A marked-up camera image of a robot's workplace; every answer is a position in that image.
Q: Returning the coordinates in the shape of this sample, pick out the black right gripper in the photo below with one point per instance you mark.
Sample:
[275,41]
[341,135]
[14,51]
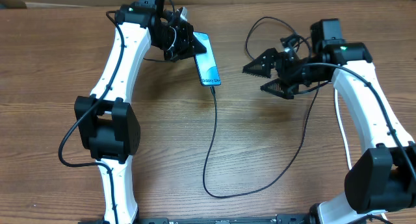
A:
[283,61]

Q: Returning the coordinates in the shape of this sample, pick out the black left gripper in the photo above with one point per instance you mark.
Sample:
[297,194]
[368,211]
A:
[189,46]

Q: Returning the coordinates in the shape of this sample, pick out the Galaxy S24 smartphone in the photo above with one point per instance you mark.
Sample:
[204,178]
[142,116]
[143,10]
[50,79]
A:
[205,62]

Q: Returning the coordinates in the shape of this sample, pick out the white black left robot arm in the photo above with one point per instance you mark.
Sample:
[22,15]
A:
[106,121]

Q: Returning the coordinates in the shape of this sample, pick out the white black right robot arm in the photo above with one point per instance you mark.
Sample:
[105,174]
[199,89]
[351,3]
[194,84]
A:
[383,179]

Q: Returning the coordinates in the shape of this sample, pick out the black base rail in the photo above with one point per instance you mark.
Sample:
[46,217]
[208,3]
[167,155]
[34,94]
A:
[278,219]

